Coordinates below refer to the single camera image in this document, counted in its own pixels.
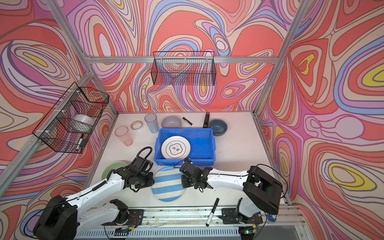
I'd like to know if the black wire basket on left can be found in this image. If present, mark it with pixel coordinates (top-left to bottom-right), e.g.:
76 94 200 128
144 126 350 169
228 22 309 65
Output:
33 83 110 154

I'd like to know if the marker in left basket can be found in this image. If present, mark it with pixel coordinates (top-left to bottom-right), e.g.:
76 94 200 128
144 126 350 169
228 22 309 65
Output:
76 134 84 151

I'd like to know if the black marker on front rail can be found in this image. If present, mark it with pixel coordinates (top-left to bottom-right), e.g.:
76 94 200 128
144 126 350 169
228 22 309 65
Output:
206 198 220 227

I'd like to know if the black flashlight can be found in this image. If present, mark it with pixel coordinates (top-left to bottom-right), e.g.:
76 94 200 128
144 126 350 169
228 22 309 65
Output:
203 112 210 128

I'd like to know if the black wire basket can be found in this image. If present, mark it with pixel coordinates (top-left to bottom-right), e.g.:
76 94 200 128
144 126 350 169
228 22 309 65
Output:
33 83 110 154
151 51 217 86

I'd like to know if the pink translucent plastic cup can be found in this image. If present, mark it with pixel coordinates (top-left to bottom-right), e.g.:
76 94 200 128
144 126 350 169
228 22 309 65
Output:
115 126 134 147

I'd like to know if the blue plastic bin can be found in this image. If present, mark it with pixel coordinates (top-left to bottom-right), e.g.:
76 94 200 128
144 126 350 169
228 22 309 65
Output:
154 128 216 166

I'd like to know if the blue white striped plate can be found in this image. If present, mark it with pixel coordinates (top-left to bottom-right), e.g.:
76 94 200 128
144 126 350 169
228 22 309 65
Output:
151 166 185 203

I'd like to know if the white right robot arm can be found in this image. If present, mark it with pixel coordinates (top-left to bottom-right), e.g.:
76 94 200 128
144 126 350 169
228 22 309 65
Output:
179 159 283 218

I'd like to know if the grey ceramic bowl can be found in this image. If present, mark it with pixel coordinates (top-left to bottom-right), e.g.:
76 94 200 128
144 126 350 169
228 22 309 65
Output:
161 116 182 129

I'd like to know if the roll of double-sided tape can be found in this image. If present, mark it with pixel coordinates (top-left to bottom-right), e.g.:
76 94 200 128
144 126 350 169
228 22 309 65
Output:
131 121 143 131

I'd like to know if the clear tape roll in basket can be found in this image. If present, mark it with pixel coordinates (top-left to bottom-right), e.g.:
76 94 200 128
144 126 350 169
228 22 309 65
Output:
70 114 95 134

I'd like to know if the dark teal bowl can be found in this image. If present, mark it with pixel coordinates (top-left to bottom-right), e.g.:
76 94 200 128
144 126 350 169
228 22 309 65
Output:
209 119 228 137

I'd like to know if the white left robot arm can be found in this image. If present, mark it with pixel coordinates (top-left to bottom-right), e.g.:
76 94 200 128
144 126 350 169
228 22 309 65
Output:
33 156 155 240

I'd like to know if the blue handheld device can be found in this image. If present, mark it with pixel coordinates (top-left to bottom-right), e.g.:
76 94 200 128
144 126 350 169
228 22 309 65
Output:
267 214 277 223

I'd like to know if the light green bowl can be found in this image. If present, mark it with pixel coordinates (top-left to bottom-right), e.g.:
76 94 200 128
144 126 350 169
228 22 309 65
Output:
101 161 128 180

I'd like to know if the blue frosted plastic cup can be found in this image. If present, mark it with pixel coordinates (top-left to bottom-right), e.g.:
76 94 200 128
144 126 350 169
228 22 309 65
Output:
145 113 160 133

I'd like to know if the black wire basket on back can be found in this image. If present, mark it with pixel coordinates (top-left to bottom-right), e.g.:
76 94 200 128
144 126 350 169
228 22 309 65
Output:
151 51 217 86

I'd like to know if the aluminium front rail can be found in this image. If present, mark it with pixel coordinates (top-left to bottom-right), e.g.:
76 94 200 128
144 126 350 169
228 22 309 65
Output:
125 205 306 228

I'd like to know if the white plate with green rings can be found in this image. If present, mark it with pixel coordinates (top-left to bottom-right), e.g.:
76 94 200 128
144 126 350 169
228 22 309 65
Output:
161 136 192 160

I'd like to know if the black marker near bowls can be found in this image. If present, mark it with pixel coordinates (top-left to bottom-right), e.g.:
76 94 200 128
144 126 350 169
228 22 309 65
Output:
180 115 194 126

